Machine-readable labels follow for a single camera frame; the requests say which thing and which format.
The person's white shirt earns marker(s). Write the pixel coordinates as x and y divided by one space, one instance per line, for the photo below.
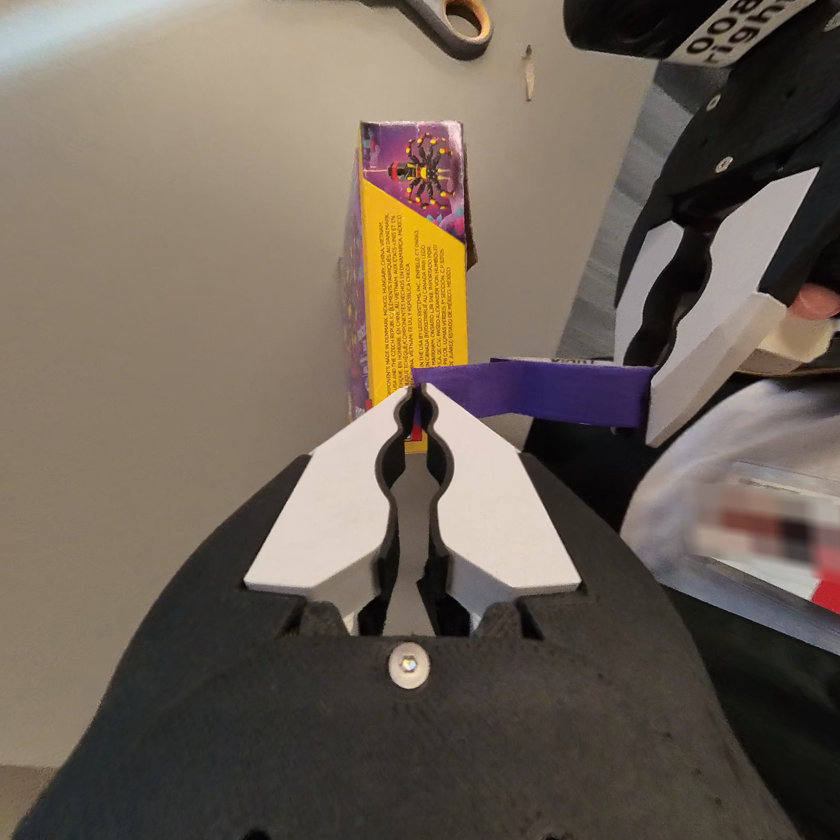
682 446

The yellow purple toy set box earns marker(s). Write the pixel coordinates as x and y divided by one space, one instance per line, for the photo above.
407 262

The purple tape roll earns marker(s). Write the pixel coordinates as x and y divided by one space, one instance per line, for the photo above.
544 394

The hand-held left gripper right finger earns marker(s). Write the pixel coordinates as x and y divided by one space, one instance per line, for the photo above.
505 525

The small tan scrap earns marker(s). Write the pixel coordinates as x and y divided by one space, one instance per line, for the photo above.
528 72

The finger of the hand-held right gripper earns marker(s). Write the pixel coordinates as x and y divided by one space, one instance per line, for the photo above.
741 275
633 308

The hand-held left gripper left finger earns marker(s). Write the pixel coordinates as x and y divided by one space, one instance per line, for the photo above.
321 525

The grey yellow scissors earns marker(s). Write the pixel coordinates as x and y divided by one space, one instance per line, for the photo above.
433 26

